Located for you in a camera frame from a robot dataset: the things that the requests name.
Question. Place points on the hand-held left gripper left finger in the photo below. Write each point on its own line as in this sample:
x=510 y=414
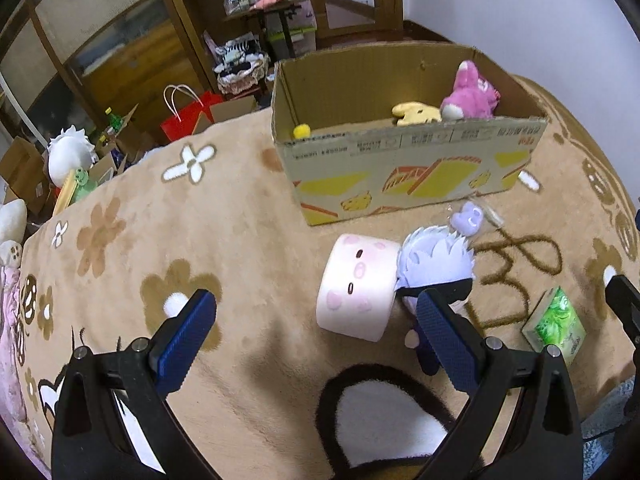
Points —
x=182 y=342

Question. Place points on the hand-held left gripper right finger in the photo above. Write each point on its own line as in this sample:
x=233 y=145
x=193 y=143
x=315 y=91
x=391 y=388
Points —
x=450 y=342

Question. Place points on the lavender-haired plush doll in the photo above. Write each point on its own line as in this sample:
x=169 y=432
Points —
x=432 y=260

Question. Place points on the pink marshmallow face plush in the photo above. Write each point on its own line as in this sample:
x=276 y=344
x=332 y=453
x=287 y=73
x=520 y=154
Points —
x=355 y=287

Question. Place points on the printed cardboard box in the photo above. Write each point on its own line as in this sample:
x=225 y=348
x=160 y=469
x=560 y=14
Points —
x=400 y=175

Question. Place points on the pink plush bear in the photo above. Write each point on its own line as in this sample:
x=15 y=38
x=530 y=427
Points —
x=470 y=92

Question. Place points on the yellow pom-pom ball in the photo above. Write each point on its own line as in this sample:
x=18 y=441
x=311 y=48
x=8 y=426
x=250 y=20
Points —
x=301 y=131

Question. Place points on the green tissue packet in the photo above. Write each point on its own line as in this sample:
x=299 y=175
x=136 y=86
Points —
x=555 y=327

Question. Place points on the grey-blue fuzzy cloth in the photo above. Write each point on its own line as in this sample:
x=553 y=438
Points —
x=607 y=410

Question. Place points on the small purple bear charm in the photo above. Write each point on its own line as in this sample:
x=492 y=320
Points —
x=467 y=219

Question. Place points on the pink crumpled cloth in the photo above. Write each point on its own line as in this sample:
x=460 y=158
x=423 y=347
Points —
x=10 y=340

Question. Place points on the green and yellow plush toy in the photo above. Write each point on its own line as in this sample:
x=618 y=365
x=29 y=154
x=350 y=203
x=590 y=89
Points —
x=75 y=187

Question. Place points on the white and brown plush cat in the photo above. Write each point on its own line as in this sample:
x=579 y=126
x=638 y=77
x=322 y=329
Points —
x=11 y=230

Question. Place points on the cardboard box with bottles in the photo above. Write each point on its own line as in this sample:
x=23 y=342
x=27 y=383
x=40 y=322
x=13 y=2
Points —
x=125 y=145

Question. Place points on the white-haired plush doll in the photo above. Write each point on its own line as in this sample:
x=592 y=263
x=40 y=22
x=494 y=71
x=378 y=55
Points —
x=72 y=152

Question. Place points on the red paper bag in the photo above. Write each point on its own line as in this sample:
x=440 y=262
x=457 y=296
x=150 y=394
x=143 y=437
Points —
x=187 y=117

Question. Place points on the green glass bottle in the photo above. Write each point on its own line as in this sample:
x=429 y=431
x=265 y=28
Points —
x=114 y=120

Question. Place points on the flat brown cardboard carton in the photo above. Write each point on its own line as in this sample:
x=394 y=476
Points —
x=235 y=109

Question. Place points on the lace basket with plush toys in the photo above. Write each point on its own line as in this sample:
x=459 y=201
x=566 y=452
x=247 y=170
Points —
x=242 y=67

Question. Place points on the wooden sliding door wardrobe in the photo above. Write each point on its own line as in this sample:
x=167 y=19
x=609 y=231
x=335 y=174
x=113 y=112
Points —
x=100 y=40

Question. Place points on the white storage bin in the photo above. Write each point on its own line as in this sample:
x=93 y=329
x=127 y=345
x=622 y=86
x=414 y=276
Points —
x=295 y=30

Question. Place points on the small dark side table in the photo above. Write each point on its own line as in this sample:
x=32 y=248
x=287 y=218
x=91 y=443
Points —
x=285 y=15

